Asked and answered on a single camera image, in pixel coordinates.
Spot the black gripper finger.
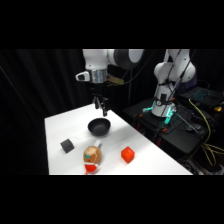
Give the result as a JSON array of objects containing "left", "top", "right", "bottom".
[
  {"left": 101, "top": 97, "right": 110, "bottom": 117},
  {"left": 93, "top": 96, "right": 101, "bottom": 110}
]

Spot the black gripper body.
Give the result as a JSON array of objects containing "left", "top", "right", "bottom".
[{"left": 89, "top": 82, "right": 109, "bottom": 101}]

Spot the red cube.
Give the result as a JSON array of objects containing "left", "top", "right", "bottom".
[{"left": 120, "top": 146, "right": 136, "bottom": 164}]

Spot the black bowl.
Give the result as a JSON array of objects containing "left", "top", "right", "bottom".
[{"left": 87, "top": 117, "right": 112, "bottom": 138}]

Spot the brown plush toy with red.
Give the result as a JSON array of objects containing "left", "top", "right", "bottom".
[{"left": 82, "top": 140, "right": 103, "bottom": 176}]

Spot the dark grey cube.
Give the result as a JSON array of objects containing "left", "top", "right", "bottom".
[{"left": 59, "top": 138, "right": 76, "bottom": 154}]

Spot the black curtain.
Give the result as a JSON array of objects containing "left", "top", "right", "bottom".
[{"left": 0, "top": 49, "right": 224, "bottom": 176}]

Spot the black robot stand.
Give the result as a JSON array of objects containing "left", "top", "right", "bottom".
[{"left": 122, "top": 97, "right": 224, "bottom": 176}]

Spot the black laptop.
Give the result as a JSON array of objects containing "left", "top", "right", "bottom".
[{"left": 180, "top": 85, "right": 224, "bottom": 108}]

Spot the yellow cable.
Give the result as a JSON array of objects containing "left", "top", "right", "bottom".
[{"left": 187, "top": 97, "right": 224, "bottom": 168}]

